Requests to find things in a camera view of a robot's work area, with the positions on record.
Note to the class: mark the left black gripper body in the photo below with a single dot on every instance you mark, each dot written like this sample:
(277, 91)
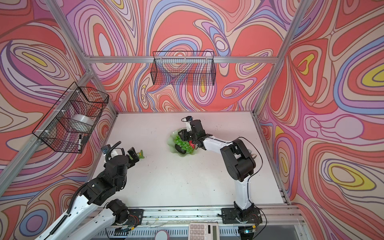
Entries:
(129, 163)

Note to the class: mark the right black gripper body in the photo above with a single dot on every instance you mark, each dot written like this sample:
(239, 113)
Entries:
(188, 136)

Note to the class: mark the green grape bunch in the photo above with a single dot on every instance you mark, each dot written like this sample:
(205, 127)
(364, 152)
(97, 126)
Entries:
(177, 140)

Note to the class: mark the dark avocado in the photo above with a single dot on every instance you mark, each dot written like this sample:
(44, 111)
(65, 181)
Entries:
(180, 150)

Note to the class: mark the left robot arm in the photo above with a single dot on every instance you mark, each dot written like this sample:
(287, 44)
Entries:
(91, 208)

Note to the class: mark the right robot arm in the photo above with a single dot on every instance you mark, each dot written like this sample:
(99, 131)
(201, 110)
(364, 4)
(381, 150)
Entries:
(238, 160)

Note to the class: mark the pale green wavy fruit bowl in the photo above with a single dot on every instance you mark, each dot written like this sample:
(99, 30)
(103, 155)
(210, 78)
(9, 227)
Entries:
(172, 148)

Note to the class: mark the green snack packet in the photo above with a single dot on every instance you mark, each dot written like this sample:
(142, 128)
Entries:
(141, 154)

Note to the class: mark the black marker pen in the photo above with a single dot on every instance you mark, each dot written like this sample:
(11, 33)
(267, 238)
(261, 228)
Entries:
(80, 144)

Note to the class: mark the round white pink disc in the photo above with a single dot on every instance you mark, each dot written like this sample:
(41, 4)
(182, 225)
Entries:
(162, 235)

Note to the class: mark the white pink calculator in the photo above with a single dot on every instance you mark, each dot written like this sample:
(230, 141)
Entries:
(203, 231)

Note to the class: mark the left black wire basket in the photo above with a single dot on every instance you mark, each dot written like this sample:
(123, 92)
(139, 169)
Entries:
(55, 131)

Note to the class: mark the black wire basket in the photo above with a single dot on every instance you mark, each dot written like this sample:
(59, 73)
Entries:
(183, 68)
(55, 131)

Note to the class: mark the rear black wire basket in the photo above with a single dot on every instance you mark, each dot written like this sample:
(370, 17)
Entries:
(183, 68)

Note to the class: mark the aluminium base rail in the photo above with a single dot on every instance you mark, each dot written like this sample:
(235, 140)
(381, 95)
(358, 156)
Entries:
(180, 216)

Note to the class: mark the aluminium corner frame post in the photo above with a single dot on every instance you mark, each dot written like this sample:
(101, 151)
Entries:
(70, 36)

